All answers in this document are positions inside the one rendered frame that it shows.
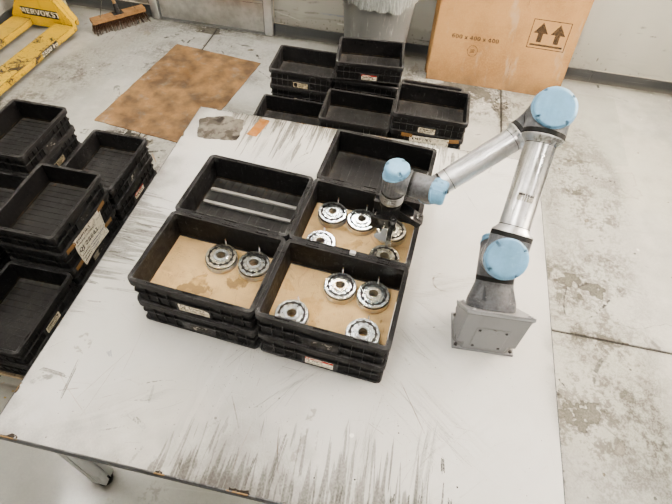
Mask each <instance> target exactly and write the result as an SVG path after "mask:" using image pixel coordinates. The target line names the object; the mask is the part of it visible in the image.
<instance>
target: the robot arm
mask: <svg viewBox="0 0 672 504"><path fill-rule="evenodd" d="M577 113H578V101H577V98H576V97H575V95H574V94H573V93H572V92H571V91H570V90H568V89H566V88H564V87H560V86H553V87H548V88H546V89H544V90H542V91H541V92H539V93H538V94H537V95H536V96H535V97H534V98H533V100H532V102H531V104H530V105H529V107H528V108H527V109H526V110H525V111H524V112H523V113H522V114H521V115H520V116H519V117H518V118H517V119H515V120H514V121H512V122H511V123H509V125H508V128H507V129H506V130H504V131H503V132H501V133H499V134H498V135H496V136H495V137H493V138H491V139H490V140H488V141H487V142H485V143H483V144H482V145H480V146H479V147H477V148H476V149H474V150H472V151H471V152H469V153H468V154H466V155H464V156H463V157H461V158H460V159H458V160H456V161H455V162H453V163H452V164H450V165H449V166H447V167H445V168H444V169H442V170H441V171H439V172H437V173H436V174H434V175H432V176H429V175H426V174H422V173H419V172H416V171H413V170H410V165H409V163H408V162H406V161H405V160H404V159H401V158H393V159H390V160H389V161H387V163H386V164H385V167H384V171H383V173H382V183H381V190H380V193H376V196H375V199H374V208H373V212H372V215H371V221H370V226H372V227H375V228H379V229H381V228H382V230H381V232H380V233H375V234H374V237H375V238H377V239H379V240H381V241H384V242H385V245H388V244H390V242H391V238H392V233H393V231H394V229H395V225H396V222H397V219H398V217H400V218H401V219H403V220H404V221H406V222H408V223H409V224H411V225H412V226H414V227H415V228H418V227H419V226H421V225H422V223H423V218H424V216H423V214H421V213H419V212H418V211H416V210H415V209H413V208H412V207H410V206H409V205H407V204H405V203H404V202H403V200H404V195H406V196H409V197H412V198H416V199H418V200H419V201H420V202H421V203H423V204H426V205H431V204H436V205H442V204H443V203H444V200H445V197H446V195H447V194H448V193H450V192H451V191H453V190H455V189H456V188H458V187H460V186H461V185H463V184H465V183H466V182H468V181H469V180H471V179H473V178H474V177H476V176H478V175H479V174H481V173H483V172H484V171H486V170H487V169H489V168H491V167H492V166H494V165H496V164H497V163H499V162H500V161H502V160H504V159H505V158H507V157H509V156H510V155H512V154H514V153H515V152H517V151H518V150H520V149H522V151H521V155H520V158H519V161H518V164H517V167H516V170H515V174H514V177H513V180H512V183H511V186H510V190H509V193H508V196H507V199H506V202H505V205H504V209H503V212H502V215H501V218H500V221H499V223H498V224H497V225H495V226H493V227H492V228H491V231H490V233H486V234H484V235H483V236H482V239H481V241H480V251H479V257H478V264H477V270H476V277H475V282H474V284H473V286H472V288H471V290H470V292H469V294H468V295H467V298H466V305H468V306H471V307H474V308H478V309H482V310H487V311H493V312H500V313H515V312H516V299H515V294H514V280H515V278H517V277H519V276H521V275H522V274H523V273H524V272H525V270H526V269H527V267H528V264H529V251H530V248H531V245H532V242H533V237H532V235H531V234H530V229H531V226H532V223H533V220H534V217H535V213H536V210H537V207H538V204H539V201H540V198H541V195H542V192H543V189H544V185H545V182H546V179H547V176H548V173H549V170H550V167H551V164H552V161H553V158H554V154H555V151H556V148H557V147H559V146H561V145H563V144H564V142H565V139H566V136H567V133H568V130H569V127H570V124H571V123H572V122H573V121H574V120H575V118H576V116H577ZM374 211H375V212H374ZM386 233H387V234H386Z"/></svg>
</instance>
